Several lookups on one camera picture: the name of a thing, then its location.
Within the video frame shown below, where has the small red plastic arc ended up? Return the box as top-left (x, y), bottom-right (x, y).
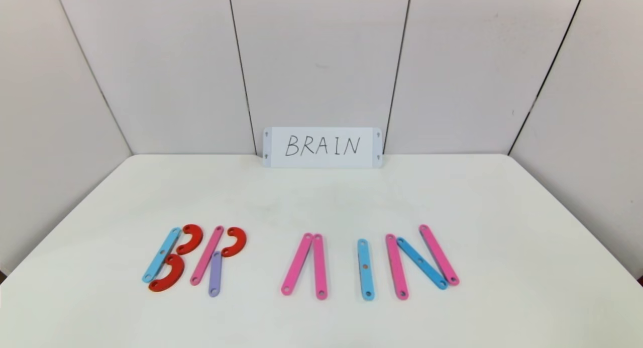
top-left (221, 227), bottom-right (248, 258)

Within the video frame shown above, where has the long pink plastic bar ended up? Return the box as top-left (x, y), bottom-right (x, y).
top-left (190, 225), bottom-right (225, 286)
top-left (281, 233), bottom-right (314, 296)
top-left (312, 233), bottom-right (329, 301)
top-left (385, 234), bottom-right (409, 301)

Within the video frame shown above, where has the medium blue plastic bar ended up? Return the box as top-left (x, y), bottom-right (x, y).
top-left (396, 237), bottom-right (449, 290)

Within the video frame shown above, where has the short pink plastic bar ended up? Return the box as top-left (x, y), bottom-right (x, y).
top-left (419, 224), bottom-right (460, 287)

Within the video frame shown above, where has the short purple plastic bar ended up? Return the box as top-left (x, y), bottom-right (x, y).
top-left (208, 251), bottom-right (223, 298)

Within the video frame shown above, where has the white BRAIN sign card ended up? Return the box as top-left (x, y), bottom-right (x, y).
top-left (262, 127), bottom-right (383, 169)

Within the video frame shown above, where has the blue bar with orange underside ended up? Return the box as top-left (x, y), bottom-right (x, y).
top-left (357, 239), bottom-right (375, 302)

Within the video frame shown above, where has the large red plastic arc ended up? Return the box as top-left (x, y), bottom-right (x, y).
top-left (176, 223), bottom-right (204, 256)
top-left (148, 254), bottom-right (185, 293)

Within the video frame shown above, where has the long blue plastic bar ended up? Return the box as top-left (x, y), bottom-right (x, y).
top-left (142, 227), bottom-right (181, 284)

